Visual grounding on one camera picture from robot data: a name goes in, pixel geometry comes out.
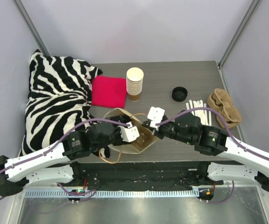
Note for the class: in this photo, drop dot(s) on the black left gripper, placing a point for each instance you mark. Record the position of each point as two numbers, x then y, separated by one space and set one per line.
124 120

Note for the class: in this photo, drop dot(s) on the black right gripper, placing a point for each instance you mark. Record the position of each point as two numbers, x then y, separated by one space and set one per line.
159 132

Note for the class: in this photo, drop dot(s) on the brown paper bag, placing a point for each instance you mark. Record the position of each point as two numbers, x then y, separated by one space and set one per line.
125 149

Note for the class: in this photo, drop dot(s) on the brown pulp cup carrier single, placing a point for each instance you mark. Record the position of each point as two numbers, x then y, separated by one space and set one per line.
144 139

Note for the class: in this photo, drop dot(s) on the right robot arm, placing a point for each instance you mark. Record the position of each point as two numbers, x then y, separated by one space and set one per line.
253 163

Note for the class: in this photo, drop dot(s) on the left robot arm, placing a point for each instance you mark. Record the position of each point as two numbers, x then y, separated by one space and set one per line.
16 173

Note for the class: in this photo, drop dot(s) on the black spare cup lid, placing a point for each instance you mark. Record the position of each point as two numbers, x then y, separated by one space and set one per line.
179 94

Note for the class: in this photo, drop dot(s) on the white wrapped straw bundle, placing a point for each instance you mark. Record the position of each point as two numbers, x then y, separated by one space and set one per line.
204 115

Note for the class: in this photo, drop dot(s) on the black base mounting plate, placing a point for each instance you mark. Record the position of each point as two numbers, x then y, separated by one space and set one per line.
99 174

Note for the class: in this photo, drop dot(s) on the pink folded cloth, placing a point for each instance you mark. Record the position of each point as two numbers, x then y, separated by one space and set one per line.
109 92

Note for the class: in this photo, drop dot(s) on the brown pulp cup carrier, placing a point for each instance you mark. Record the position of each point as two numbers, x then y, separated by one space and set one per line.
221 101

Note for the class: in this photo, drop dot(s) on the stack of brown paper cups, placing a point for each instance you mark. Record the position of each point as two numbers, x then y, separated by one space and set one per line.
134 83

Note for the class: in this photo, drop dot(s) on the zebra print pillow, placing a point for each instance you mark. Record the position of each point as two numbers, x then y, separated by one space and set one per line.
59 98

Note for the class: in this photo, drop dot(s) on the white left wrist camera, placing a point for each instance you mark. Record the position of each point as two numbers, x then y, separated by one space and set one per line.
129 133

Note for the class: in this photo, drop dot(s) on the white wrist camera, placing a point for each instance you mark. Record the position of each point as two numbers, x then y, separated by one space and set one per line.
155 115
129 133

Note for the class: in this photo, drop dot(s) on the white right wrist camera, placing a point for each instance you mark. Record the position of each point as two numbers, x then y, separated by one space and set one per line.
155 115

